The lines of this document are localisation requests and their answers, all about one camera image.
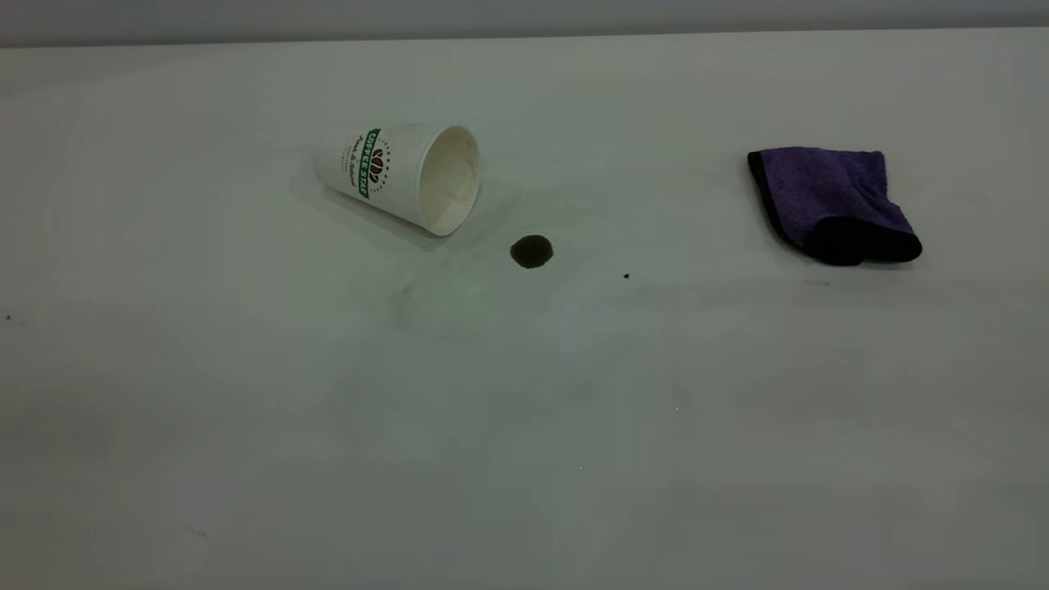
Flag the dark coffee spill stain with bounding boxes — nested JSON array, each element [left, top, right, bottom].
[[510, 235, 555, 270]]

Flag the purple black-edged microfiber cloth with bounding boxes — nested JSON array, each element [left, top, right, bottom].
[[747, 147, 924, 266]]

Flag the white paper coffee cup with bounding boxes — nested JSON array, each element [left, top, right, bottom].
[[313, 123, 482, 238]]

